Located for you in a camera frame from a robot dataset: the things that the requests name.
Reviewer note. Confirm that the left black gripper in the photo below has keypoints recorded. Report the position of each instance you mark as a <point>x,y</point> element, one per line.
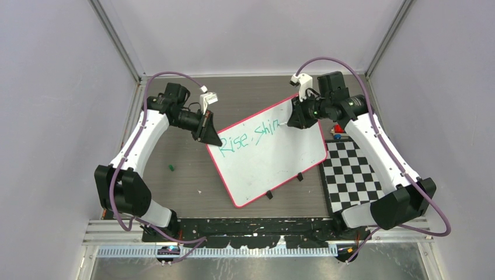
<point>206,132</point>

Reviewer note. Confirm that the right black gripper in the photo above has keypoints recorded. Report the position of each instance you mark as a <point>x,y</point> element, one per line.
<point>299,118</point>

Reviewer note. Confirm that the pink-framed whiteboard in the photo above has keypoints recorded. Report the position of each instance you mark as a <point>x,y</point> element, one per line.
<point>257,156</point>

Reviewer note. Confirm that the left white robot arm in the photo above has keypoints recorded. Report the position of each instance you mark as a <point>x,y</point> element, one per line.
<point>120,185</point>

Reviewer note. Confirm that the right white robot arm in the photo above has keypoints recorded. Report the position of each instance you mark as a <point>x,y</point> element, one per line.
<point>403,187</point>

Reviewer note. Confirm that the red blue toy car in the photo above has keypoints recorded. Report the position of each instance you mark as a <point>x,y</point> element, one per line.
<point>337,132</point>

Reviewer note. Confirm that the black white checkerboard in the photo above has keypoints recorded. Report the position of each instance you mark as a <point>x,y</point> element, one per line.
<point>346,176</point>

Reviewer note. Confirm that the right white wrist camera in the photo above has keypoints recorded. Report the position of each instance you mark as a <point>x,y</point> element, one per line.
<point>303,81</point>

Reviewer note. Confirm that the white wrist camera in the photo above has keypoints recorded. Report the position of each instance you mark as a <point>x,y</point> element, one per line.
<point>206,98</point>
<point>303,81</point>

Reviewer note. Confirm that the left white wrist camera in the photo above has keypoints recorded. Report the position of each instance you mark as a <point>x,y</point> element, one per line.
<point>206,98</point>

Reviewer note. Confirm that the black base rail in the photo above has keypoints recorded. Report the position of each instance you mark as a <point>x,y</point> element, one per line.
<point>254,233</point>

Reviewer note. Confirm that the slotted cable duct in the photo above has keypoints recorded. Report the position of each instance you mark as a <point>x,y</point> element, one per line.
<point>157,251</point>

